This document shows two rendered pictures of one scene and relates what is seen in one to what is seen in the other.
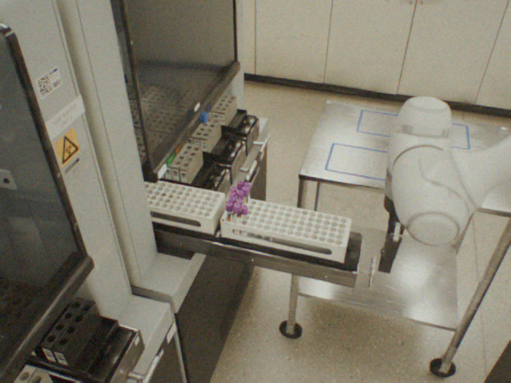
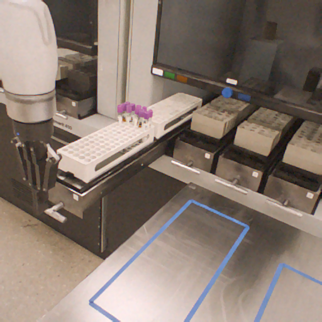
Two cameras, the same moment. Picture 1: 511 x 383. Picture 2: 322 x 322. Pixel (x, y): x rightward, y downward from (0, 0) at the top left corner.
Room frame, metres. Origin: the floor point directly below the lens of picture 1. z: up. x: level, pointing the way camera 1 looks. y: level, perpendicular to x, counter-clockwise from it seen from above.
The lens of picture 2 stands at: (1.13, -0.83, 1.30)
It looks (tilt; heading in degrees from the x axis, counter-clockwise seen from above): 31 degrees down; 103
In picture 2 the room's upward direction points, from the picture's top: 7 degrees clockwise
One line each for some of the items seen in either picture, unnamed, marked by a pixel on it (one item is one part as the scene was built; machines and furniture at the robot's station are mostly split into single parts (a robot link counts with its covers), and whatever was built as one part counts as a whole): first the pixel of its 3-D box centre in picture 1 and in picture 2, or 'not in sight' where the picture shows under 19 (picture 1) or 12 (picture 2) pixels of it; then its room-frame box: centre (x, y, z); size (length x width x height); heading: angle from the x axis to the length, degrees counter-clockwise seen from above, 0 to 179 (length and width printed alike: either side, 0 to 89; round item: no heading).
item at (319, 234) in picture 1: (285, 229); (110, 146); (0.81, -0.06, 0.83); 0.30 x 0.10 x 0.06; 74
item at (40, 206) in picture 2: not in sight; (41, 199); (0.74, -0.30, 0.80); 0.03 x 0.01 x 0.07; 74
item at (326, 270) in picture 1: (231, 234); (138, 146); (0.84, 0.07, 0.78); 0.73 x 0.14 x 0.09; 74
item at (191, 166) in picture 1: (192, 165); (208, 124); (1.03, 0.19, 0.85); 0.12 x 0.02 x 0.06; 165
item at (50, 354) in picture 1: (68, 330); (84, 79); (0.51, 0.36, 0.85); 0.12 x 0.02 x 0.06; 163
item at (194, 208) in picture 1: (164, 203); (169, 114); (0.89, 0.24, 0.83); 0.30 x 0.10 x 0.06; 74
